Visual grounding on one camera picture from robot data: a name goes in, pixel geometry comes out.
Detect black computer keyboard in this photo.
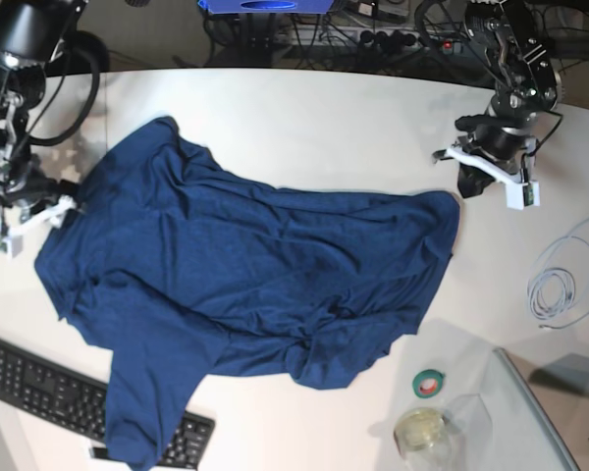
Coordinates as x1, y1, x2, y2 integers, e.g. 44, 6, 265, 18
0, 339, 216, 470

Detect blue box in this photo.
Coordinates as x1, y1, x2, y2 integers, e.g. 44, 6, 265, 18
197, 0, 334, 15

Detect dark blue t-shirt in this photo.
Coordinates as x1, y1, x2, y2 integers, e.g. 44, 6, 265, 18
34, 117, 460, 470

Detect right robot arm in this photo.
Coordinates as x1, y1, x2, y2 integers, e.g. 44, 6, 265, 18
0, 1, 102, 233

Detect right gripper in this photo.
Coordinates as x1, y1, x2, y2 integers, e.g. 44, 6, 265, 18
0, 167, 81, 228

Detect black round stool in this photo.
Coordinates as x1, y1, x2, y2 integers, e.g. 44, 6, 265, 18
45, 30, 110, 78

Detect clear glass jar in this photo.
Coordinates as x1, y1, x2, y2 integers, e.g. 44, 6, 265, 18
393, 407, 464, 471

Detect coiled white cable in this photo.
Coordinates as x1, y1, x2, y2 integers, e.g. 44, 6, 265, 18
526, 213, 589, 332

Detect green tape roll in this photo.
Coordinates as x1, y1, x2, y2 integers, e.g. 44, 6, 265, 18
411, 369, 446, 398

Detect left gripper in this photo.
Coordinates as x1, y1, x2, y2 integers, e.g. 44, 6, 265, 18
455, 113, 537, 199

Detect white power strip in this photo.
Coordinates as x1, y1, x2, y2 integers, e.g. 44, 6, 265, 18
282, 25, 465, 53

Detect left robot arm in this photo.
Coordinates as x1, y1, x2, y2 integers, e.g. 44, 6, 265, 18
432, 1, 561, 210

